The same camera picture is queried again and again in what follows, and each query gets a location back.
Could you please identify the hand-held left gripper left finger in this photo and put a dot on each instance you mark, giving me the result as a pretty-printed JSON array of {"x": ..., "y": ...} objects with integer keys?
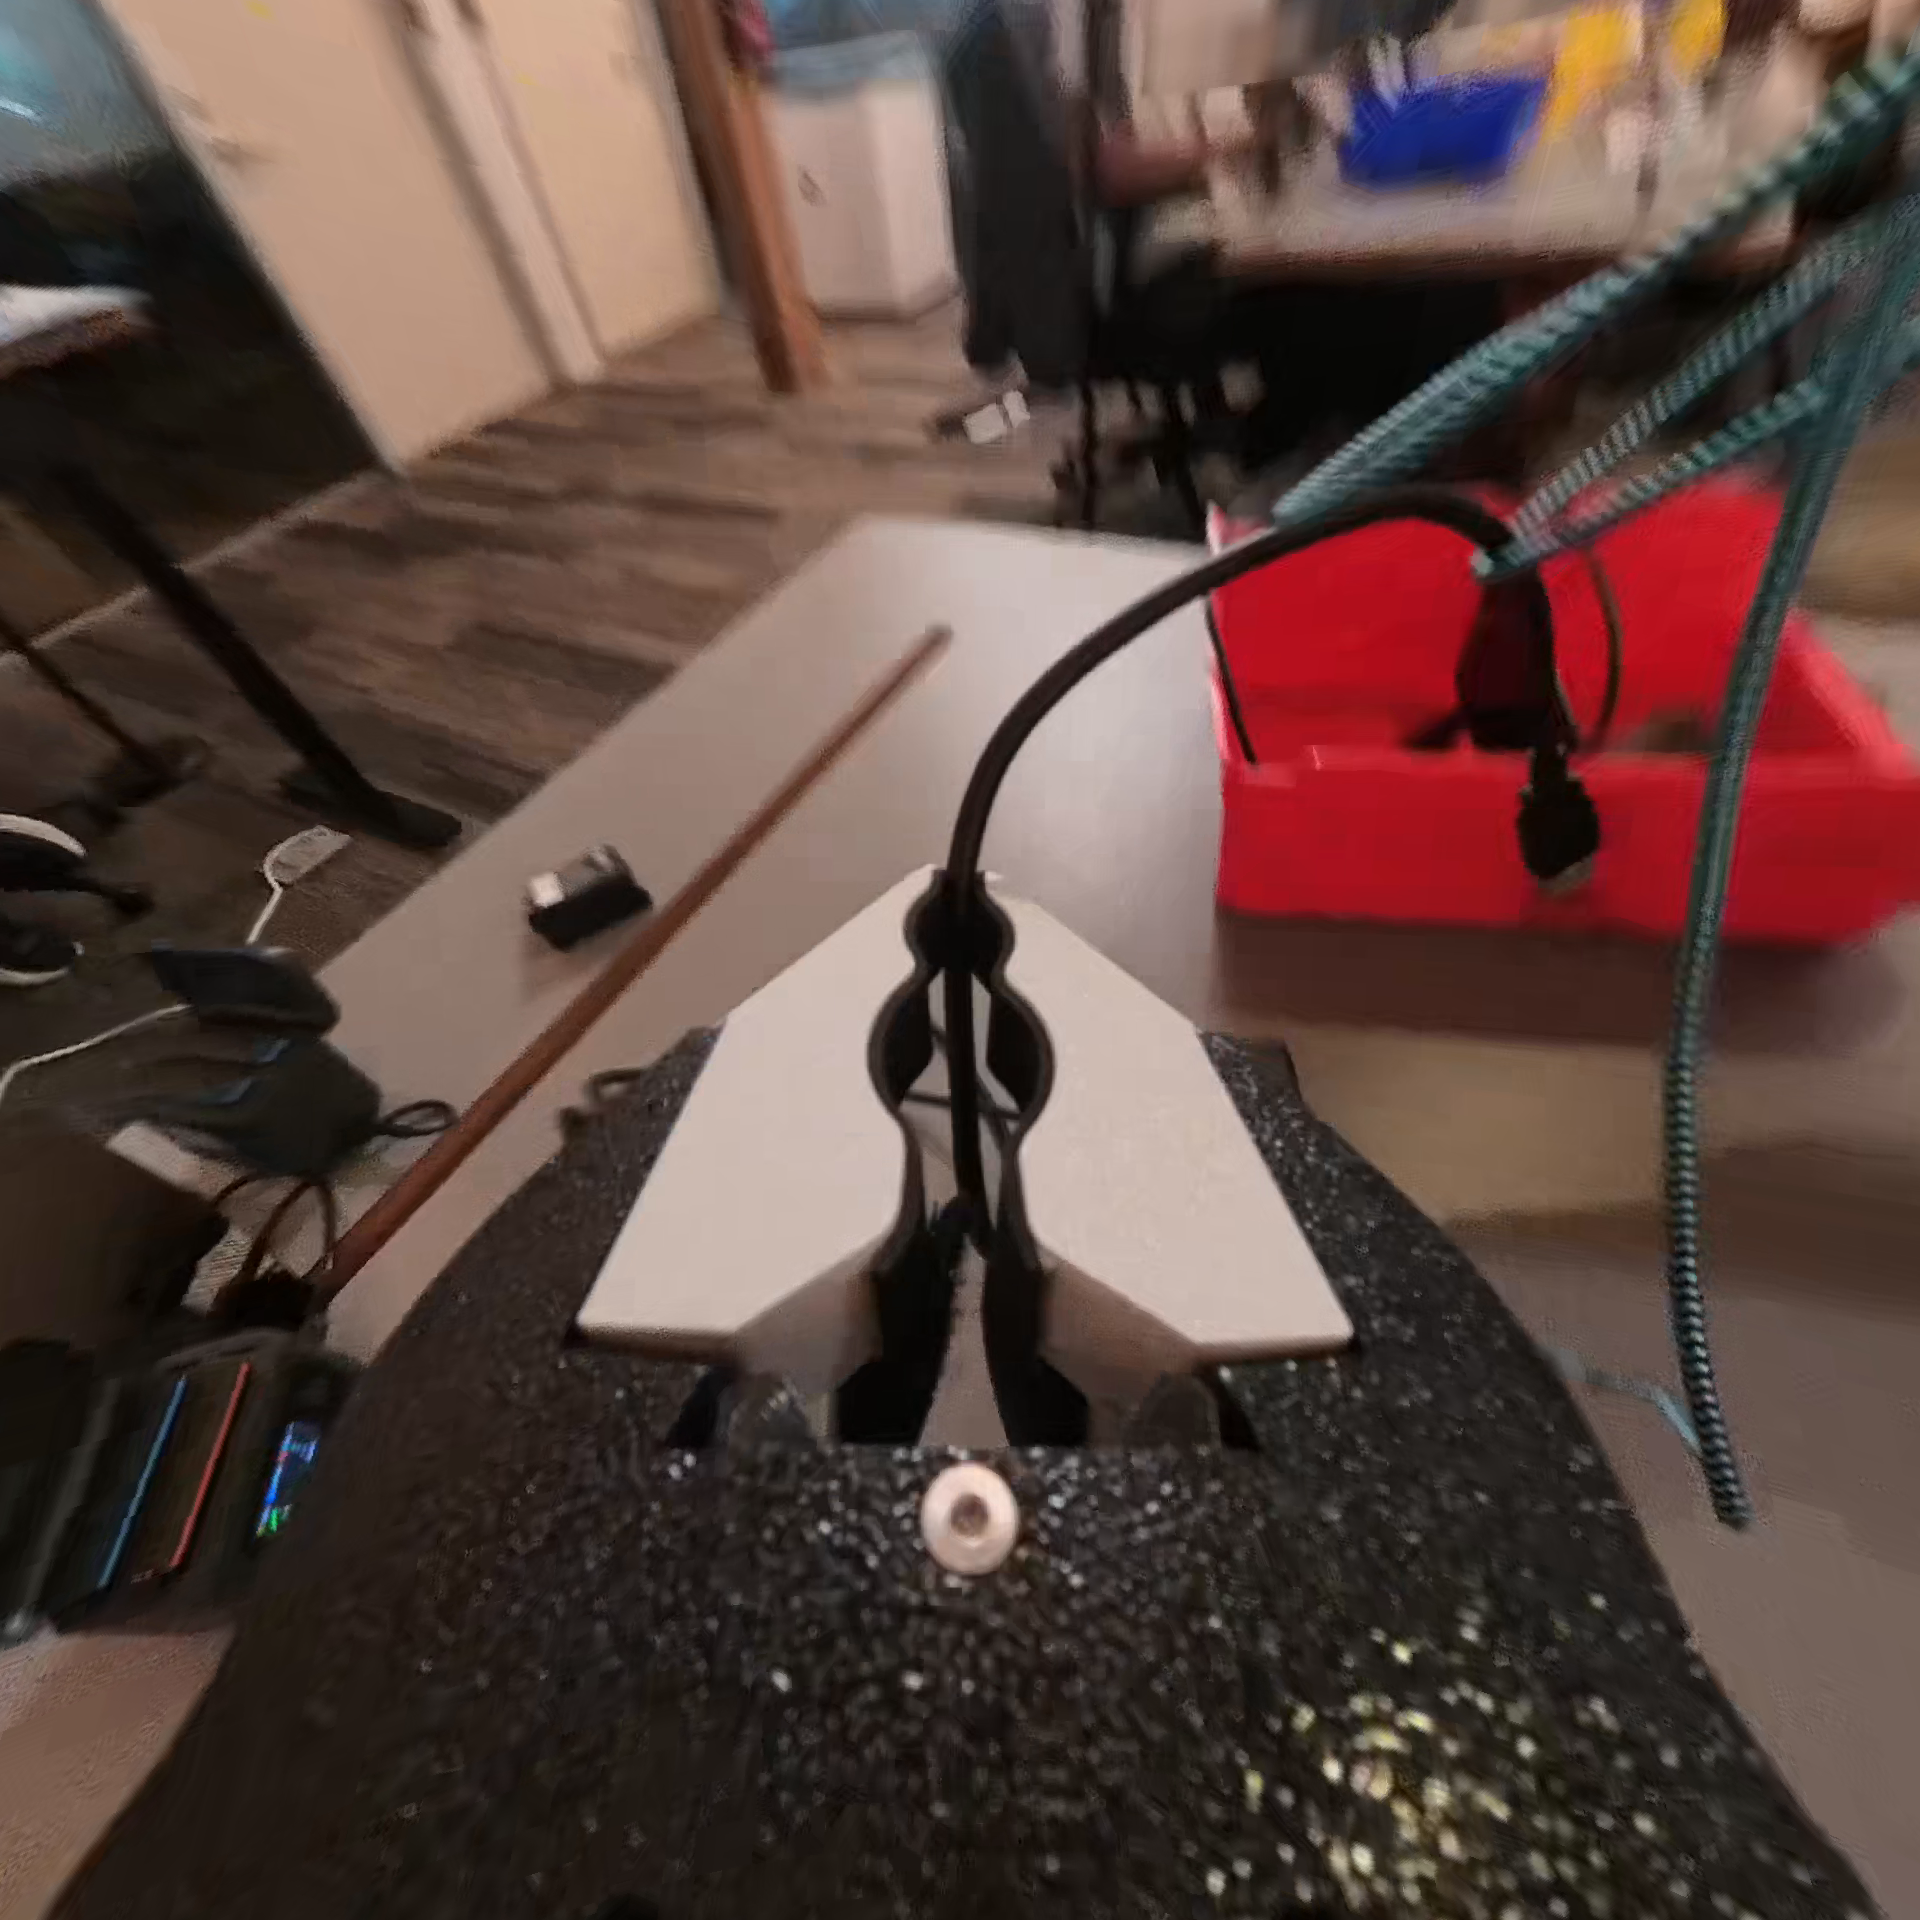
[{"x": 749, "y": 1184}]

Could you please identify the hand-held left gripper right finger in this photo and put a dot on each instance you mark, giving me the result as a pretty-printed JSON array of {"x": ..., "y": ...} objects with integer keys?
[{"x": 1156, "y": 1184}]

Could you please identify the red plastic bin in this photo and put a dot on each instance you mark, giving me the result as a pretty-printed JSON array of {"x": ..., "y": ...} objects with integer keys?
[{"x": 1349, "y": 841}]

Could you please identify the thin wooden stick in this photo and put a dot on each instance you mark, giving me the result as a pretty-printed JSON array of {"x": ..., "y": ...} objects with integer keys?
[{"x": 676, "y": 930}]

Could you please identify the small black device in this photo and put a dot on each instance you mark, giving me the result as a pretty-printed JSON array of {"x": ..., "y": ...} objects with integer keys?
[{"x": 589, "y": 897}]

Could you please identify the black pouch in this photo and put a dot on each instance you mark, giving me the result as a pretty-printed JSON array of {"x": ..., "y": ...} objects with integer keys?
[{"x": 271, "y": 1064}]

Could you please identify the black device with lit screen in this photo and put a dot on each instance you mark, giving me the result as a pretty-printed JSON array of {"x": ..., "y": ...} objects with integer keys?
[{"x": 165, "y": 1468}]

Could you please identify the black table leg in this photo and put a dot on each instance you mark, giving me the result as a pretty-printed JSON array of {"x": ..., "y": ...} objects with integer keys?
[{"x": 224, "y": 661}]

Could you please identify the black shoe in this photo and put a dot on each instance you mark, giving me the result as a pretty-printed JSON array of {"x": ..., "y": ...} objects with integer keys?
[{"x": 32, "y": 900}]

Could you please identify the black office chair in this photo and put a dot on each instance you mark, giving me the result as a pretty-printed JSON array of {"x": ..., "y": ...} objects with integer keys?
[{"x": 1035, "y": 223}]

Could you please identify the white cabinet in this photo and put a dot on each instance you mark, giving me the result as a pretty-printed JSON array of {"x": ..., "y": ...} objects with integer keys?
[{"x": 865, "y": 181}]

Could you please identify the blue storage bin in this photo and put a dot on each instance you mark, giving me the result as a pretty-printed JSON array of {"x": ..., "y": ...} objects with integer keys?
[{"x": 1442, "y": 127}]

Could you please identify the wooden post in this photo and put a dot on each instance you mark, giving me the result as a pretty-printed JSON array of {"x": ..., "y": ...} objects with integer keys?
[{"x": 744, "y": 194}]

